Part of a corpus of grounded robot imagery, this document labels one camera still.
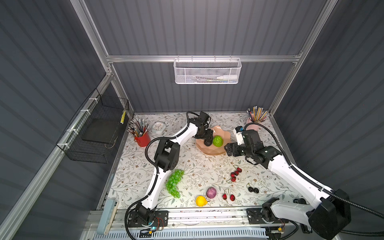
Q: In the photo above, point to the red cherry cluster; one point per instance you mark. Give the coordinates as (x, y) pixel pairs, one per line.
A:
(234, 174)

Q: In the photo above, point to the green custard apple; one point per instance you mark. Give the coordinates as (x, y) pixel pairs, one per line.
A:
(218, 141)

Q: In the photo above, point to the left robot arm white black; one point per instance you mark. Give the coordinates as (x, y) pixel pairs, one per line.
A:
(163, 153)

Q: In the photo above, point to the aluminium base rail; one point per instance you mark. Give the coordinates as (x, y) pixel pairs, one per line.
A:
(185, 217)

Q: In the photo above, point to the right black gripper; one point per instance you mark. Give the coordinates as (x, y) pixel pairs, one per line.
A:
(228, 149)

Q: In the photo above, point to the purple fig fruit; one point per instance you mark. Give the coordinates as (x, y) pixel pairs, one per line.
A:
(211, 192)

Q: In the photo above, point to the dark avocado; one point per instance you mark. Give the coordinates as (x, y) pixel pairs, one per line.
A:
(208, 142)

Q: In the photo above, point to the green grape bunch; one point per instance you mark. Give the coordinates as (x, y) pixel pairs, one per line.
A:
(172, 183)

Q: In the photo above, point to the pink faceted fruit bowl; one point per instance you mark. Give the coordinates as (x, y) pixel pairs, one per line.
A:
(212, 150)

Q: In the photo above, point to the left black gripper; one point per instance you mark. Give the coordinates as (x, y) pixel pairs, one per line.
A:
(208, 135)

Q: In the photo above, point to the red cherry pair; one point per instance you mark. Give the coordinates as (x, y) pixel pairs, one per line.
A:
(228, 196)

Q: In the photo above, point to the white wire mesh basket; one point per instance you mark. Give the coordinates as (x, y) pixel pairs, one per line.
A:
(207, 71)

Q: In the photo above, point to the red pencil cup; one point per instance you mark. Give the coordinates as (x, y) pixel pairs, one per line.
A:
(143, 141)

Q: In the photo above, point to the yellow lemon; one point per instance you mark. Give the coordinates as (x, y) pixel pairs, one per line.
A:
(201, 201)

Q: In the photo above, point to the light blue brush tool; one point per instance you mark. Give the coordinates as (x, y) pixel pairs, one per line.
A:
(108, 215)

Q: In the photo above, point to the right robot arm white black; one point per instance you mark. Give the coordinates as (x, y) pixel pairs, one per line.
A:
(322, 212)

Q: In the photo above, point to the pencils in red cup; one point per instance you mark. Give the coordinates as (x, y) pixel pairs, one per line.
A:
(138, 127)

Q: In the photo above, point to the pink pencil cup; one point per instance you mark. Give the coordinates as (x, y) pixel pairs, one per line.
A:
(252, 126)

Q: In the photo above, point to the dark black cherry pair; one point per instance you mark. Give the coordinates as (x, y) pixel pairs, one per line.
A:
(252, 189)

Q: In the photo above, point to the black wire wall basket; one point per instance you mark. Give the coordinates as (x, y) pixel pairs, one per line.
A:
(98, 131)

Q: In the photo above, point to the pencils in pink cup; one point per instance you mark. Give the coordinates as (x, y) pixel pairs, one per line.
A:
(257, 114)

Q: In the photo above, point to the white alarm clock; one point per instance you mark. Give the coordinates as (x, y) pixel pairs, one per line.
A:
(158, 128)

